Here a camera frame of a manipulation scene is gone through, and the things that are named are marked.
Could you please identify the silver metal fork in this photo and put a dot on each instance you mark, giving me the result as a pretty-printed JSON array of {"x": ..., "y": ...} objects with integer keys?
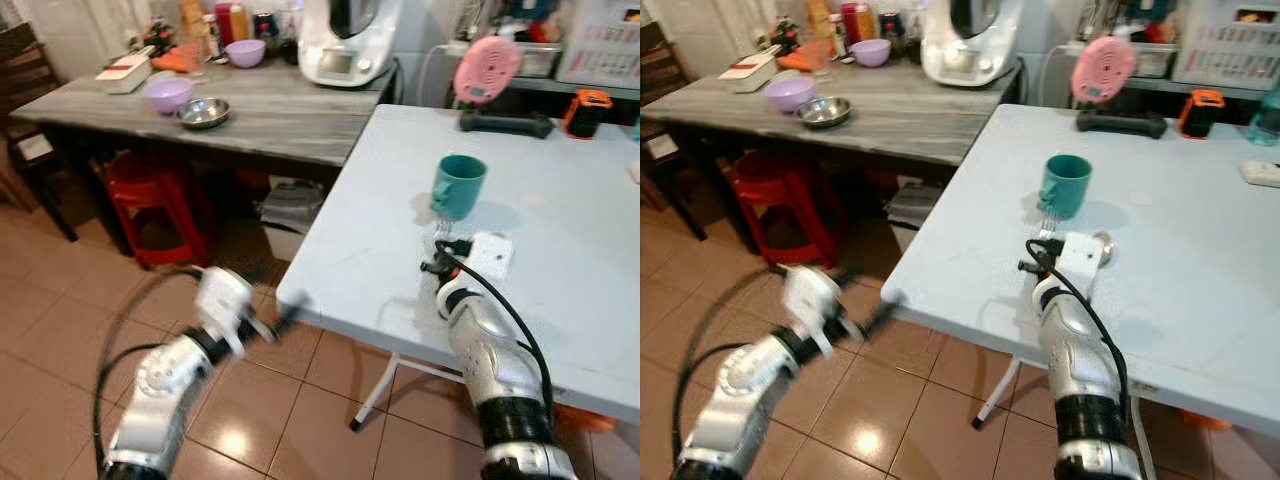
[
  {"x": 1048, "y": 226},
  {"x": 444, "y": 230}
]

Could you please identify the silver metal spoon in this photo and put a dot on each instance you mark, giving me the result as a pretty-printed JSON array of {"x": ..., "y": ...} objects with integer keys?
[{"x": 1103, "y": 246}]

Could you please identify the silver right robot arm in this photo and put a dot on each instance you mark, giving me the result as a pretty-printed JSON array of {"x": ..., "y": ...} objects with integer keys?
[
  {"x": 495, "y": 360},
  {"x": 1082, "y": 360}
]

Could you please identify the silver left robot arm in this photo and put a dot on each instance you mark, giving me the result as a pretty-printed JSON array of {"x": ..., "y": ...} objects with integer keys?
[
  {"x": 165, "y": 385},
  {"x": 750, "y": 385}
]

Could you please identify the white storage bin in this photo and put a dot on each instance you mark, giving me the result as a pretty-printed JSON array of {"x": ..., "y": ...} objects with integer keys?
[
  {"x": 290, "y": 220},
  {"x": 912, "y": 218}
]

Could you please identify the teal green mug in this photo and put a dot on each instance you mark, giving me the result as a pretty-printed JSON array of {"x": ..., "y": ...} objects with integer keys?
[
  {"x": 1066, "y": 185},
  {"x": 460, "y": 185}
]

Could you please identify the red plastic stool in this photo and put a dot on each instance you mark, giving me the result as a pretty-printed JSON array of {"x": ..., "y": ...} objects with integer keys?
[
  {"x": 155, "y": 205},
  {"x": 780, "y": 205}
]

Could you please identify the white folding table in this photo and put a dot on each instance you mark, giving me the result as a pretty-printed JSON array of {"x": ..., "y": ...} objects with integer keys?
[
  {"x": 1180, "y": 290},
  {"x": 560, "y": 280}
]

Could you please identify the black dumbbell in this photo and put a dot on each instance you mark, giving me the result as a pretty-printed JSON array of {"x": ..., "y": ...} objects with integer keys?
[
  {"x": 505, "y": 124},
  {"x": 1120, "y": 124}
]

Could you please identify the grey wood-grain table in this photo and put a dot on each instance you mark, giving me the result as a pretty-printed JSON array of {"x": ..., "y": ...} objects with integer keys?
[
  {"x": 290, "y": 115},
  {"x": 920, "y": 115}
]

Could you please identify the stainless steel bowl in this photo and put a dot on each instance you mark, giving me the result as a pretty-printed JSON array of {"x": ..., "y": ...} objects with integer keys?
[
  {"x": 824, "y": 111},
  {"x": 203, "y": 113}
]

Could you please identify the pink round fan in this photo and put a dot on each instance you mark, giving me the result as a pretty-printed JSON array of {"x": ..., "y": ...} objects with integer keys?
[
  {"x": 1103, "y": 68},
  {"x": 487, "y": 68}
]

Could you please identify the orange and black device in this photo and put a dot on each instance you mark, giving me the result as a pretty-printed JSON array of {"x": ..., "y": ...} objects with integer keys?
[
  {"x": 587, "y": 115},
  {"x": 1200, "y": 114}
]

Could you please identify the light purple plastic bowl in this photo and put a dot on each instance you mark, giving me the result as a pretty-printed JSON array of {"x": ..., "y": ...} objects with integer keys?
[
  {"x": 166, "y": 95},
  {"x": 788, "y": 94}
]

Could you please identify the grey plastic tray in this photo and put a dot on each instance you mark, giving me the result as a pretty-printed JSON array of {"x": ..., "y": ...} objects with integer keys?
[
  {"x": 1155, "y": 60},
  {"x": 538, "y": 60}
]

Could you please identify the white kitchen cooking machine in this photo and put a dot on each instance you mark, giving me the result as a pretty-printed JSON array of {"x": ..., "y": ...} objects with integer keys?
[
  {"x": 965, "y": 50},
  {"x": 345, "y": 50}
]

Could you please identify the orange object under table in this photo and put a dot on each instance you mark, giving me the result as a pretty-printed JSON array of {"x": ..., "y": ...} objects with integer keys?
[
  {"x": 585, "y": 418},
  {"x": 1205, "y": 420}
]

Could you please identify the clear drinking glass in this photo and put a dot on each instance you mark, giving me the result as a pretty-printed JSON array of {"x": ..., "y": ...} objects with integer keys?
[
  {"x": 815, "y": 58},
  {"x": 193, "y": 58}
]

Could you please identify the white flat box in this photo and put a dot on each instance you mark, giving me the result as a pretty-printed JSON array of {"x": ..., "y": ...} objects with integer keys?
[
  {"x": 748, "y": 70},
  {"x": 125, "y": 72}
]

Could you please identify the white power strip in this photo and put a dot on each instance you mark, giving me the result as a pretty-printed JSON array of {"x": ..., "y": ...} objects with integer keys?
[{"x": 1262, "y": 173}]

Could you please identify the dark drink can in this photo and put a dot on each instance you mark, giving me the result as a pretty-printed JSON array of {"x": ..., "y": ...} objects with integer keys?
[
  {"x": 266, "y": 26},
  {"x": 892, "y": 26}
]

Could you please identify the dark wooden chair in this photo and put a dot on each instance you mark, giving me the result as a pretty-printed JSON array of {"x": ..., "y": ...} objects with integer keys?
[
  {"x": 30, "y": 110},
  {"x": 662, "y": 110}
]

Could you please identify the small decorative plant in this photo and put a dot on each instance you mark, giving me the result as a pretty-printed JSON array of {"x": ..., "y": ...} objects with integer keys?
[
  {"x": 160, "y": 36},
  {"x": 784, "y": 35}
]

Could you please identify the red can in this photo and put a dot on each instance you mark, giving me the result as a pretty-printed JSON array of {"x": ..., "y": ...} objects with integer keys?
[
  {"x": 851, "y": 24},
  {"x": 225, "y": 24}
]

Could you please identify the orange bottle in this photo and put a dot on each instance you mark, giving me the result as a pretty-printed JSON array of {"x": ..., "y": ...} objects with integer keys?
[
  {"x": 242, "y": 22},
  {"x": 868, "y": 22}
]

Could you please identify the white plastic crate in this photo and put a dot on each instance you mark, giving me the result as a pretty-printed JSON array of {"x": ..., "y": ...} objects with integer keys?
[
  {"x": 1225, "y": 45},
  {"x": 600, "y": 45}
]

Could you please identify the teal glass bottle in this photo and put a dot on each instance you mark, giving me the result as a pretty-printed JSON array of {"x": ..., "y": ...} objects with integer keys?
[{"x": 1266, "y": 120}]

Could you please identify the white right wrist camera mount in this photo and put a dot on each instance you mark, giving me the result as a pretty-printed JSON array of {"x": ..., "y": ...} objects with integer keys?
[
  {"x": 1080, "y": 254},
  {"x": 490, "y": 254}
]

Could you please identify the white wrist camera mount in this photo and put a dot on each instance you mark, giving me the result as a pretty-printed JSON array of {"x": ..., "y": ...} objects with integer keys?
[
  {"x": 812, "y": 298},
  {"x": 224, "y": 300},
  {"x": 1080, "y": 254},
  {"x": 490, "y": 254}
]

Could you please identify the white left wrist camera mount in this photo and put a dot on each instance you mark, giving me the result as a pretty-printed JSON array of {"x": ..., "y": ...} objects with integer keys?
[
  {"x": 224, "y": 300},
  {"x": 812, "y": 298}
]

